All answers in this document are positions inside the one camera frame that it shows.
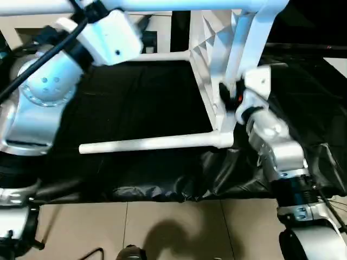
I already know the black low shelf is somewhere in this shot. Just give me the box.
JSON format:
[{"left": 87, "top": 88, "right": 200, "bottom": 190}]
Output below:
[{"left": 265, "top": 42, "right": 347, "bottom": 58}]

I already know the white flat panel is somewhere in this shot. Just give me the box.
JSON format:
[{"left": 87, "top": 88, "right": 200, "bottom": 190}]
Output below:
[{"left": 324, "top": 57, "right": 347, "bottom": 79}]

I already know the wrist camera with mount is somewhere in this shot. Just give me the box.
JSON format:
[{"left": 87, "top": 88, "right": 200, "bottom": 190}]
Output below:
[
  {"left": 235, "top": 66, "right": 272, "bottom": 125},
  {"left": 50, "top": 9, "right": 144, "bottom": 67}
]

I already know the dark brown round object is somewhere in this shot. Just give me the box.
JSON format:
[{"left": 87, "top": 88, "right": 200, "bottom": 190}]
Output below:
[{"left": 116, "top": 245, "right": 147, "bottom": 260}]

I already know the black metal folding stand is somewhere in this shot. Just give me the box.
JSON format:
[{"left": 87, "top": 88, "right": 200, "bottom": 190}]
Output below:
[{"left": 27, "top": 199, "right": 47, "bottom": 251}]

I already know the white plastic table top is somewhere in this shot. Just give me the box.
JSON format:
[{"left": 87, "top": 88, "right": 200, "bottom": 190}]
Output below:
[{"left": 188, "top": 0, "right": 290, "bottom": 150}]

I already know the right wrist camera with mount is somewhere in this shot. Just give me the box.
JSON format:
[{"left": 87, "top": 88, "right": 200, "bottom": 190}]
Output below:
[{"left": 235, "top": 66, "right": 272, "bottom": 125}]

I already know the white cabinet with glass doors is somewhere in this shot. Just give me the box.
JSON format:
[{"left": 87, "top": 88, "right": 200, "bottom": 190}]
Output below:
[{"left": 0, "top": 10, "right": 192, "bottom": 55}]

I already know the black work mat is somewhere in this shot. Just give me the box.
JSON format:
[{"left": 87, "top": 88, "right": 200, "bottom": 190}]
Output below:
[{"left": 0, "top": 45, "right": 347, "bottom": 203}]

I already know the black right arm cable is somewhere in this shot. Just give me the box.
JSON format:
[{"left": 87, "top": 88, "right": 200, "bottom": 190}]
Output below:
[{"left": 314, "top": 184, "right": 347, "bottom": 236}]

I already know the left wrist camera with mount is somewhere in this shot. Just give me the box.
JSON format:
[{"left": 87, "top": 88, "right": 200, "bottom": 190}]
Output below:
[{"left": 50, "top": 9, "right": 144, "bottom": 67}]

